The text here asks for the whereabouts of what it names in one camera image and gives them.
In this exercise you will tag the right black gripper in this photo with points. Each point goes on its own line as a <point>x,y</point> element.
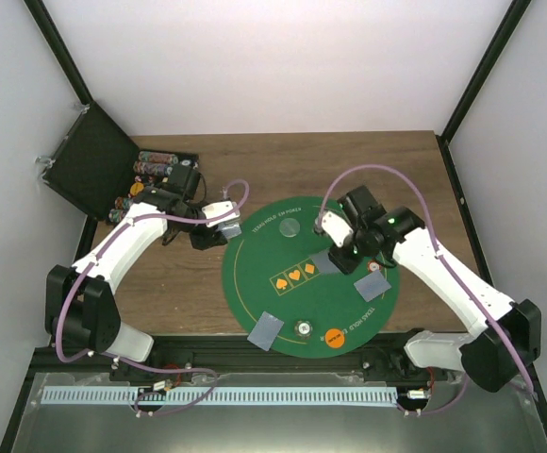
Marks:
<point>347,265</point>

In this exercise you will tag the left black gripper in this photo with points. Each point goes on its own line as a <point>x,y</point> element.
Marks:
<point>207,241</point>

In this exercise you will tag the clear dealer button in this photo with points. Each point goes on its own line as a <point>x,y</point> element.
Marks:
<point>289,227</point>

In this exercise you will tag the orange big blind button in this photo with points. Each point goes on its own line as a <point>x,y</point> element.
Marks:
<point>334,338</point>

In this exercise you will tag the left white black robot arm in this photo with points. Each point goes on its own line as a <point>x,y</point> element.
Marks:
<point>81,313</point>

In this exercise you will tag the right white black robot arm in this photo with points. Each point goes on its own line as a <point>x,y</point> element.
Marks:
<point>502,336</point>

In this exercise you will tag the round green poker mat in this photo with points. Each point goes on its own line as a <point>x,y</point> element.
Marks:
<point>264,271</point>

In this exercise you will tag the orange button in case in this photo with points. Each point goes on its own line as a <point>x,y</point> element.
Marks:
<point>136,188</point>

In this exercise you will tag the chip row in case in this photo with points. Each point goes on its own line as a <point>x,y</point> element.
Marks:
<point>152,168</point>
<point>123,203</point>
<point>158,157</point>
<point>115,216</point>

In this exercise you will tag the chip row bottom in case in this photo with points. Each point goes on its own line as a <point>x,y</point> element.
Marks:
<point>115,216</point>

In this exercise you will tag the chip row top in case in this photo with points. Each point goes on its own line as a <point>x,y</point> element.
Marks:
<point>158,157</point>

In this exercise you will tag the black poker chip case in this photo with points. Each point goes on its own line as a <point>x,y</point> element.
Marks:
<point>93,165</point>

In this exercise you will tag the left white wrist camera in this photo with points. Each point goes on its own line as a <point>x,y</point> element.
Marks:
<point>222,211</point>

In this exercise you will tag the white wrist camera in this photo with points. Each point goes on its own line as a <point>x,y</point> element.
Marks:
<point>222,211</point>
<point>336,228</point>

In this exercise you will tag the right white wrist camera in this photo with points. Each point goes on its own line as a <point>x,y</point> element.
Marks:
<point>336,228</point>

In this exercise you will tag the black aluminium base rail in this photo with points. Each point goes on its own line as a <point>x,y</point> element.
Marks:
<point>381,359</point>

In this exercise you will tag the light blue slotted cable duct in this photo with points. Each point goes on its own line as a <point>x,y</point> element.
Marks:
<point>224,396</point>

